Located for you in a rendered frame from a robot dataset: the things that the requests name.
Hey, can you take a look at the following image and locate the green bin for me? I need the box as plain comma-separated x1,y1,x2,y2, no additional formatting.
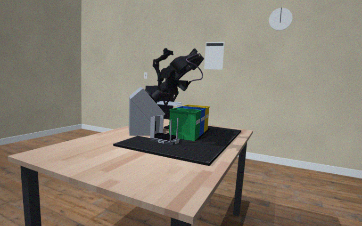
169,108,202,141

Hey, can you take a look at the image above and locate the blue open tray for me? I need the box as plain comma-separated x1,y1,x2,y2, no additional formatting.
178,106,206,136

